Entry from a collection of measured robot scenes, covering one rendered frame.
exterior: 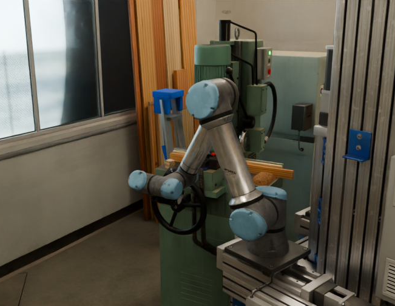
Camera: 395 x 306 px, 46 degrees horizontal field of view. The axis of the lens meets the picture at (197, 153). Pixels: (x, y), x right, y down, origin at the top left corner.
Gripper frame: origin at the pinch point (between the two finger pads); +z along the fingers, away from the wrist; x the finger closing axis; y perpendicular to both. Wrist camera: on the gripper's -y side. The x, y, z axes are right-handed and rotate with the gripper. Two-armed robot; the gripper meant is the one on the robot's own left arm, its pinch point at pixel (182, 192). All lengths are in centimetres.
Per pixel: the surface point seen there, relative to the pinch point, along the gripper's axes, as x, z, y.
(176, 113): -76, 92, -60
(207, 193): 4.1, 15.0, -3.2
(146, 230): -109, 146, 24
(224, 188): 8.2, 22.7, -8.3
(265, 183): 26.8, 23.3, -14.7
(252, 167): 14.2, 33.7, -22.2
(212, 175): 6.3, 10.5, -11.5
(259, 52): 3, 32, -82
